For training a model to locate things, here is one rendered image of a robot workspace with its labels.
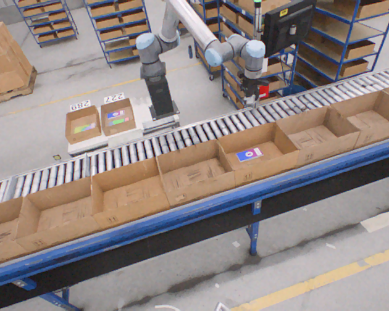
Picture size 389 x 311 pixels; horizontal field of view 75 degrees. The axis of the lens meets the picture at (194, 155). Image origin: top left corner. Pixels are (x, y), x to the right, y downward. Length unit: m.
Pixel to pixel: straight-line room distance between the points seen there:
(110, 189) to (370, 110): 1.88
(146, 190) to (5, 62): 4.39
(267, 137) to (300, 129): 0.25
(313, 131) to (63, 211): 1.71
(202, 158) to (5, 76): 4.58
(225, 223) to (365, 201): 1.50
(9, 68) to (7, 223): 4.01
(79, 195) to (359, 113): 1.99
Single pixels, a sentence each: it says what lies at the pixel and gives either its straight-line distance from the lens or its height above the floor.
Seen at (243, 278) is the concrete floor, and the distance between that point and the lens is 2.22.
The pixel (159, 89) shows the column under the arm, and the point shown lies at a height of 1.02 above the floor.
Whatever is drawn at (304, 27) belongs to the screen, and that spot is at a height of 1.36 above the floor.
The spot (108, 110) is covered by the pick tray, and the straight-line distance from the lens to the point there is 2.66.
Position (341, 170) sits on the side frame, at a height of 0.82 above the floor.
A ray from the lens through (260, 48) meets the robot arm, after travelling 1.34.
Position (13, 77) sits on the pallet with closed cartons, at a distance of 5.68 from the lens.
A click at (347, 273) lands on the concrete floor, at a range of 2.38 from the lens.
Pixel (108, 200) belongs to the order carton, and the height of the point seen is 0.89.
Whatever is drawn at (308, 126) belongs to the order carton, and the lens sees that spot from 1.92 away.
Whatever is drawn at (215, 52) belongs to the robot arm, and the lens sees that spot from 1.34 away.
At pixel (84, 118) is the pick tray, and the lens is 2.72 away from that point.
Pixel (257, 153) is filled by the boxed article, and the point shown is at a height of 0.90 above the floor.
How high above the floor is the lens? 2.11
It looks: 45 degrees down
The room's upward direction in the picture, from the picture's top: 11 degrees counter-clockwise
